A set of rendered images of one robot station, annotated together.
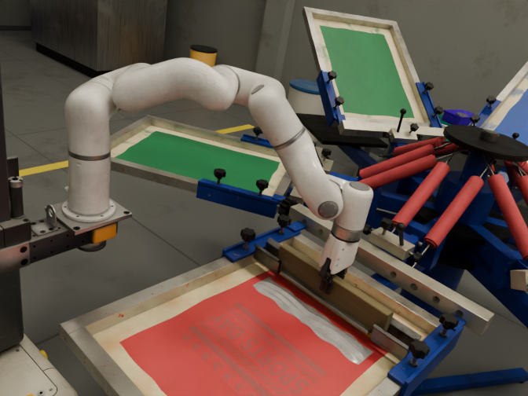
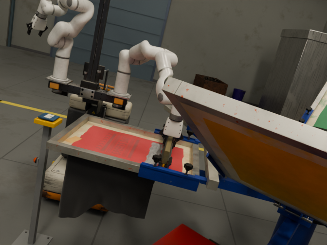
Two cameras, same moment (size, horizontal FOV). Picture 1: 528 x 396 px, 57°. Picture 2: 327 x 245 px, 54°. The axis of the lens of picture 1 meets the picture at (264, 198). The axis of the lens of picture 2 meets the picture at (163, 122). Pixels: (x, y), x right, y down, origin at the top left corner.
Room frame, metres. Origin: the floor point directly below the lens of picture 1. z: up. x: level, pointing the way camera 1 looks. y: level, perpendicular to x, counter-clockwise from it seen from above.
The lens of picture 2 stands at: (-0.03, -1.55, 1.67)
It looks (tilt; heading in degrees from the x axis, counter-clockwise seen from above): 17 degrees down; 53
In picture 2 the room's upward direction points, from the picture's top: 14 degrees clockwise
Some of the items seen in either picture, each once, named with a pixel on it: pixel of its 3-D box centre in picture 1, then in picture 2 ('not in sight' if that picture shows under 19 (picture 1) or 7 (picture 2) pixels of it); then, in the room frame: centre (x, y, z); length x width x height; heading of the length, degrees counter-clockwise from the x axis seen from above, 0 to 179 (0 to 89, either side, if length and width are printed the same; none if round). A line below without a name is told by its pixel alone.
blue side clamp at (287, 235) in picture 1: (262, 247); (175, 139); (1.27, -0.03, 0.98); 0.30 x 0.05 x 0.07; 141
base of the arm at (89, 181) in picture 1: (86, 179); (122, 82); (1.04, 0.43, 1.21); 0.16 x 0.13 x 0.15; 54
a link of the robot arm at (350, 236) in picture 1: (349, 227); (177, 116); (1.07, -0.22, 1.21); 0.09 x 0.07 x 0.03; 141
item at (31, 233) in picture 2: not in sight; (39, 184); (0.55, 0.36, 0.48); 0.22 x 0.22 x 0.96; 51
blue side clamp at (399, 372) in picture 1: (424, 357); (169, 175); (0.92, -0.46, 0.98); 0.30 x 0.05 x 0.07; 141
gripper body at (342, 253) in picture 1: (341, 248); (173, 126); (1.07, -0.22, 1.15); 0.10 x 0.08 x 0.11; 141
